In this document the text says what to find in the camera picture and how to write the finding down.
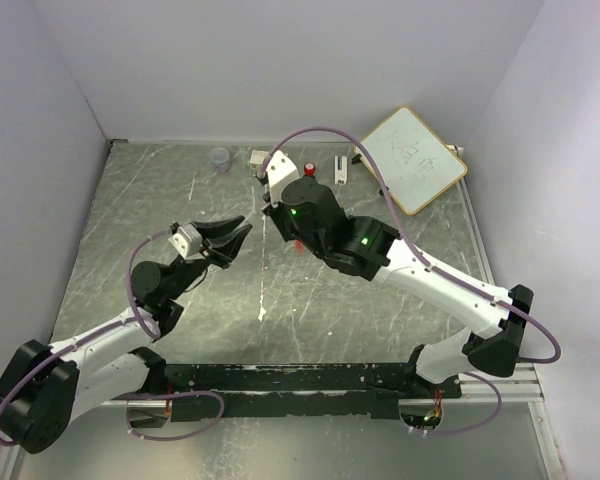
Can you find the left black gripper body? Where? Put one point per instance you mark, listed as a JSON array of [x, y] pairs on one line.
[[191, 269]]

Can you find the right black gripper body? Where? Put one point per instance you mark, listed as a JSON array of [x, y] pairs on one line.
[[283, 223]]

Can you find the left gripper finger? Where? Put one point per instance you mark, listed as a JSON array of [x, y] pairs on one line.
[[226, 248], [214, 230]]

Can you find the red tagged key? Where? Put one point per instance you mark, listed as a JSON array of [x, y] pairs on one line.
[[299, 245]]

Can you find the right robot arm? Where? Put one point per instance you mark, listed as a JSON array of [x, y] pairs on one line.
[[361, 246]]

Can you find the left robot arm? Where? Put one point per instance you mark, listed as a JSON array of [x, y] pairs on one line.
[[45, 387]]

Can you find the red black stamp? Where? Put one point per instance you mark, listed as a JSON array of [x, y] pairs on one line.
[[309, 169]]

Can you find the white stapler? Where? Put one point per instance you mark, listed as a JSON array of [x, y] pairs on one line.
[[340, 170]]

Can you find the clear plastic cup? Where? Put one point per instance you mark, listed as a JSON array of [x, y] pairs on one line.
[[220, 158]]

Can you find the white green staples box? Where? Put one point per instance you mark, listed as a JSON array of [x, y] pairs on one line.
[[257, 159]]

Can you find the yellow framed whiteboard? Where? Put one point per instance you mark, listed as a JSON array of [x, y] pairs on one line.
[[415, 163]]

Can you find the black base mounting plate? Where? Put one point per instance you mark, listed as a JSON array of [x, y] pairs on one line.
[[304, 390]]

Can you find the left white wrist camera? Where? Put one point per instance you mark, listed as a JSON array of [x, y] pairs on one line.
[[187, 241]]

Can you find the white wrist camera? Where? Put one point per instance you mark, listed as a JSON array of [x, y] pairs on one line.
[[280, 172], [187, 241]]

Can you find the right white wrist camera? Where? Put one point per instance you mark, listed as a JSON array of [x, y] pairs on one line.
[[280, 172]]

